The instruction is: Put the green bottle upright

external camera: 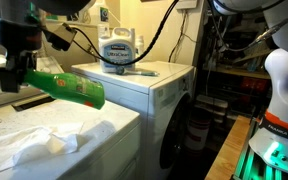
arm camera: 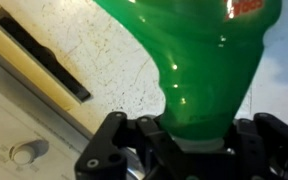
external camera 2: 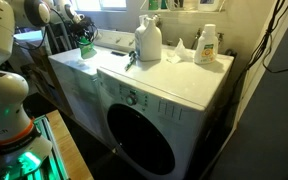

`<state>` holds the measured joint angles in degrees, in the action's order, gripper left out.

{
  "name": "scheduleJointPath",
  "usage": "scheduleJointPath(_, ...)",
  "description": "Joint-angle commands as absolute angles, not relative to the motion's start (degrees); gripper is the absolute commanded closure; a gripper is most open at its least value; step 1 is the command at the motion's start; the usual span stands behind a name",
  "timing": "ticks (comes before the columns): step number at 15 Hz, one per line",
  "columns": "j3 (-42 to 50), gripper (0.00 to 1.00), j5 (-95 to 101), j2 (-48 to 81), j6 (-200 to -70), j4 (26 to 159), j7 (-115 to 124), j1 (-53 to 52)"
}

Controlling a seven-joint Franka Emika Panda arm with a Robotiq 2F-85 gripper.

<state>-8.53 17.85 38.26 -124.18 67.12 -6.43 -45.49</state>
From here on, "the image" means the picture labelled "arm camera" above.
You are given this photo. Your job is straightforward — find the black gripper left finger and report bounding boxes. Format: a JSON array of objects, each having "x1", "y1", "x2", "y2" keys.
[{"x1": 74, "y1": 111, "x2": 187, "y2": 180}]

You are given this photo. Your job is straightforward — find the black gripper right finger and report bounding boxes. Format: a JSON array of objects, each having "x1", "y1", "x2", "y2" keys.
[{"x1": 218, "y1": 112, "x2": 288, "y2": 180}]

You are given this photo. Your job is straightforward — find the green plastic bottle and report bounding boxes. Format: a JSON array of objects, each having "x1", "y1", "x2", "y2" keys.
[{"x1": 93, "y1": 0, "x2": 284, "y2": 155}]

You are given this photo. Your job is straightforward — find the white round machine knob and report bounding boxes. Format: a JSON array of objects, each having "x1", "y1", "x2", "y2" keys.
[{"x1": 8, "y1": 139, "x2": 50, "y2": 166}]

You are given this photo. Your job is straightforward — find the white top-load laundry machine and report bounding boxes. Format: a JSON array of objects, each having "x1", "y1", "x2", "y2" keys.
[{"x1": 0, "y1": 0, "x2": 262, "y2": 180}]

